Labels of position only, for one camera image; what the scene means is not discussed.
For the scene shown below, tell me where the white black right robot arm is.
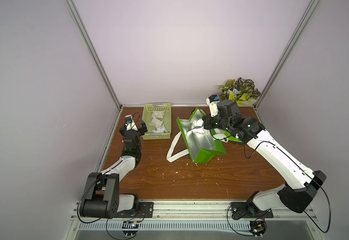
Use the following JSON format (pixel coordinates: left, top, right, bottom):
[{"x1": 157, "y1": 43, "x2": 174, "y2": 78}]
[{"x1": 202, "y1": 95, "x2": 326, "y2": 215}]

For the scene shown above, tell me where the small circuit board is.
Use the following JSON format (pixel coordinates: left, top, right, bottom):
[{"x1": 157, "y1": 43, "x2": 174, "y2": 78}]
[
  {"x1": 249, "y1": 219, "x2": 267, "y2": 238},
  {"x1": 121, "y1": 221, "x2": 140, "y2": 239}
]

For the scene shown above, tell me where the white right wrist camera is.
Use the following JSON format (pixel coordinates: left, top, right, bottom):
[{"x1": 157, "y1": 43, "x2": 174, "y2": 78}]
[{"x1": 206, "y1": 95, "x2": 219, "y2": 117}]

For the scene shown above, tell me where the artificial flower plant bouquet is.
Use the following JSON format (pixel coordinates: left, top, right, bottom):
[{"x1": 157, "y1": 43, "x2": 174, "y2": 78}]
[{"x1": 218, "y1": 78, "x2": 261, "y2": 106}]

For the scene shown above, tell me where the small circuit board right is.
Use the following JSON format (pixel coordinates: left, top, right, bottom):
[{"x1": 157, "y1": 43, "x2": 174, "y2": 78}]
[{"x1": 249, "y1": 219, "x2": 267, "y2": 238}]

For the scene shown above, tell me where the light green perforated basket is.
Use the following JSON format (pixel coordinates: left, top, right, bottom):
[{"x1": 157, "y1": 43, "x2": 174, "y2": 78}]
[{"x1": 142, "y1": 103, "x2": 171, "y2": 140}]

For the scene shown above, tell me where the green insulated delivery bag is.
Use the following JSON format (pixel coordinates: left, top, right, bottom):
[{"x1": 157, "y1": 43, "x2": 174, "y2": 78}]
[{"x1": 166, "y1": 108, "x2": 241, "y2": 164}]

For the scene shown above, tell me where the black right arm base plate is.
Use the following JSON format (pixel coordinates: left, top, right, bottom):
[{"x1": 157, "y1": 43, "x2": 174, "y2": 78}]
[{"x1": 230, "y1": 202, "x2": 274, "y2": 220}]

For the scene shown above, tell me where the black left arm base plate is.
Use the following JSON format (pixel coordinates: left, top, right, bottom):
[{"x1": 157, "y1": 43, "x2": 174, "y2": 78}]
[{"x1": 114, "y1": 202, "x2": 154, "y2": 219}]

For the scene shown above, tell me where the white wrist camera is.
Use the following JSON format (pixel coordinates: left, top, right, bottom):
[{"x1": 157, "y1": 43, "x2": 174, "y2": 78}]
[
  {"x1": 206, "y1": 95, "x2": 219, "y2": 117},
  {"x1": 124, "y1": 115, "x2": 137, "y2": 131}
]

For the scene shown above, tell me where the aluminium front frame rail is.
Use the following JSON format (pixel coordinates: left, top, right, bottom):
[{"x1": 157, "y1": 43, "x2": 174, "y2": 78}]
[{"x1": 70, "y1": 199, "x2": 318, "y2": 222}]

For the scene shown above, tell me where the white ice pack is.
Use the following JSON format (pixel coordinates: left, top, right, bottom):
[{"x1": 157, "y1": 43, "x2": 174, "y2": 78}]
[
  {"x1": 152, "y1": 125, "x2": 168, "y2": 133},
  {"x1": 149, "y1": 118, "x2": 163, "y2": 129},
  {"x1": 151, "y1": 111, "x2": 165, "y2": 119}
]

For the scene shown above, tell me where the small circuit board left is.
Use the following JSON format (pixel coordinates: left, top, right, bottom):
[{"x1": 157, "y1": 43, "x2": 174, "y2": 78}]
[{"x1": 121, "y1": 221, "x2": 140, "y2": 239}]

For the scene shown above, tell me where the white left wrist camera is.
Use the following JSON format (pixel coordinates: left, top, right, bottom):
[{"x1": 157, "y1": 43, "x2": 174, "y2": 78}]
[{"x1": 124, "y1": 115, "x2": 137, "y2": 131}]

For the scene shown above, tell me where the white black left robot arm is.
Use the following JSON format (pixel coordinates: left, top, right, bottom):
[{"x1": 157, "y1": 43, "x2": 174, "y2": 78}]
[{"x1": 77, "y1": 115, "x2": 147, "y2": 219}]

